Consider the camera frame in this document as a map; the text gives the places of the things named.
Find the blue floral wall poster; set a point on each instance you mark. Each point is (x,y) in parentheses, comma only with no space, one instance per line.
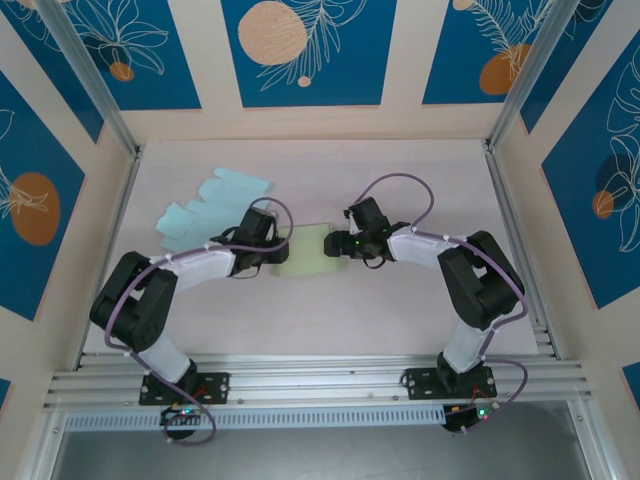
(575,60)
(4,395)
(350,75)
(450,50)
(30,150)
(150,50)
(575,225)
(634,380)
(55,90)

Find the aluminium table side rail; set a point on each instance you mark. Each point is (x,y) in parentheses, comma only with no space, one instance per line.
(500,185)
(127,186)

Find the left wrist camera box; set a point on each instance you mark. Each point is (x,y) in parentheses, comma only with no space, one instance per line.
(274,219)

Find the aluminium lower frame profile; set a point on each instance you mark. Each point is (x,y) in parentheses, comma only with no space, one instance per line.
(42,450)
(600,460)

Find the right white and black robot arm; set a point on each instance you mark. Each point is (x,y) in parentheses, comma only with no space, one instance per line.
(480,280)

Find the small circuit board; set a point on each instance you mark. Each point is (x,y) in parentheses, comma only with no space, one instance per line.
(470,417)
(182,414)

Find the grey metal sheet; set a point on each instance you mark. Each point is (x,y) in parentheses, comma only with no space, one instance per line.
(320,455)

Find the light blue paper box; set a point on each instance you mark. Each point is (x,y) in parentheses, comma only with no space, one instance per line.
(220,195)

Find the aluminium corner post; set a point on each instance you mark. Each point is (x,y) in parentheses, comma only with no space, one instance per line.
(530,75)
(95,85)

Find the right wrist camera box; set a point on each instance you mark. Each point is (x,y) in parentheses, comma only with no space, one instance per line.
(353,225)

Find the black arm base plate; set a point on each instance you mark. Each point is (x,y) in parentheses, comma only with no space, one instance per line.
(420,385)
(215,387)

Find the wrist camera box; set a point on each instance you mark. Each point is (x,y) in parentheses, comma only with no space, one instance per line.
(353,225)
(274,219)

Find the light green paper box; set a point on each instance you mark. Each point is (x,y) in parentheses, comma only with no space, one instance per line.
(310,250)

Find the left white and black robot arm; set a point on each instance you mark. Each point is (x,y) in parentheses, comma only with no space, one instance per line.
(135,305)

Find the aluminium mounting rail frame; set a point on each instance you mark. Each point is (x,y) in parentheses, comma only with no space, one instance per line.
(320,380)

